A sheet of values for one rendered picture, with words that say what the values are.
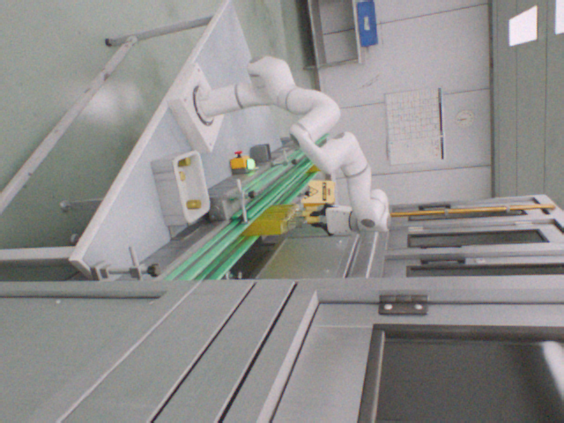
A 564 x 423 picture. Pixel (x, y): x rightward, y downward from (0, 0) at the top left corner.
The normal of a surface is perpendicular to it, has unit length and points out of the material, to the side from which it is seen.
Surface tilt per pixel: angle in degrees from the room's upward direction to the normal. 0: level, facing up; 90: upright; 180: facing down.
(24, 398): 90
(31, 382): 91
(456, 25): 90
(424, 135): 90
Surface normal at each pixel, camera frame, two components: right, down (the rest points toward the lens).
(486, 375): -0.15, -0.95
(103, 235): 0.95, -0.06
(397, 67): -0.29, 0.31
